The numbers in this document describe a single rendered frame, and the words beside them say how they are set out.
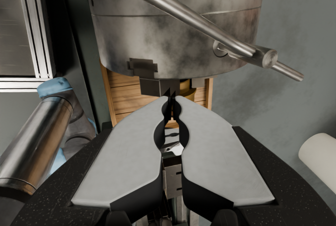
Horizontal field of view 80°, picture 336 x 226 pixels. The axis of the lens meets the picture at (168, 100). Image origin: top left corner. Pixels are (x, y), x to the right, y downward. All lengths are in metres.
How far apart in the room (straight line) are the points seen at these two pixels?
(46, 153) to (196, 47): 0.29
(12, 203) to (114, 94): 0.45
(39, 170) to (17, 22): 1.10
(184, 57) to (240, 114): 1.88
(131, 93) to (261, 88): 1.61
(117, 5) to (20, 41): 1.13
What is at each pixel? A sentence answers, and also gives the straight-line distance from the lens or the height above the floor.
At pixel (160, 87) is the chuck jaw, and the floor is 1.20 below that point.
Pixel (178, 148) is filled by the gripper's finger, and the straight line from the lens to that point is 0.56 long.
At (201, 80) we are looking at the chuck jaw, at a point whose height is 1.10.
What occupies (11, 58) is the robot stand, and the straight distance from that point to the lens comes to 1.45.
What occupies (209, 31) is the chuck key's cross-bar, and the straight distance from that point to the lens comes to 0.19.
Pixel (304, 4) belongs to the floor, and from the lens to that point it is 2.14.
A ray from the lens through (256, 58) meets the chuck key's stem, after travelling 0.25.
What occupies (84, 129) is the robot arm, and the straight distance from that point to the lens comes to 0.61.
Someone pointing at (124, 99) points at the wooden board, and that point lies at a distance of 0.69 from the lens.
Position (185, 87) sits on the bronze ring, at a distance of 0.46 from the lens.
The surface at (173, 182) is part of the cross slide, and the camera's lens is 0.85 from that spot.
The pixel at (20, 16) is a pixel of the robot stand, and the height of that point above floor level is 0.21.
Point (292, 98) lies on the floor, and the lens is 2.44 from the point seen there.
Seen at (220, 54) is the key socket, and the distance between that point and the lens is 0.31.
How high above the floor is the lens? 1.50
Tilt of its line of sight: 60 degrees down
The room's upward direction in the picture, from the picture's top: 152 degrees clockwise
